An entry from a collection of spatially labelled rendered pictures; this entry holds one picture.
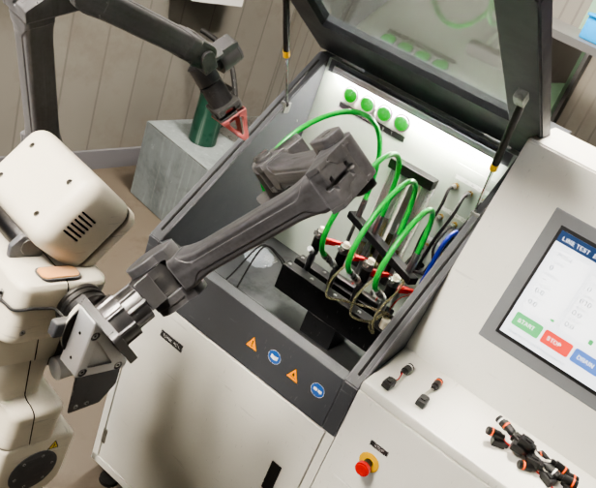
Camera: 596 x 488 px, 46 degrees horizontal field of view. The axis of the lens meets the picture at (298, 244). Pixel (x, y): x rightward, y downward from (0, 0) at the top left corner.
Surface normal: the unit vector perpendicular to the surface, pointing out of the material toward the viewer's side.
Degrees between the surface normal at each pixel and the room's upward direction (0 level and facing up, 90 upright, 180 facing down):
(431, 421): 0
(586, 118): 90
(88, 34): 90
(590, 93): 90
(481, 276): 76
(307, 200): 92
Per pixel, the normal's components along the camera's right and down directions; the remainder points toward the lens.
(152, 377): -0.56, 0.24
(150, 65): 0.67, 0.55
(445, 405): 0.32, -0.82
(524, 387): -0.47, 0.04
